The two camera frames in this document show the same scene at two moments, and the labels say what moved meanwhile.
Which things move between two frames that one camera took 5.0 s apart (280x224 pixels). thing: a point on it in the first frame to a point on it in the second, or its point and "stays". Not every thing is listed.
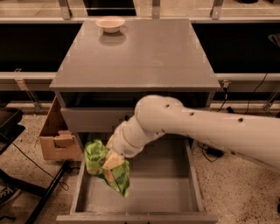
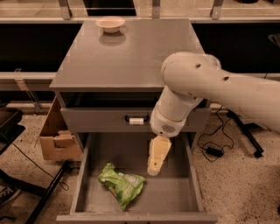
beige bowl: (110, 24) stays
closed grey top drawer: (94, 119) stays
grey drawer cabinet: (109, 66) stays
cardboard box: (58, 140) stays
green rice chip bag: (118, 176) to (126, 187)
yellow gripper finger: (113, 160) to (159, 148)
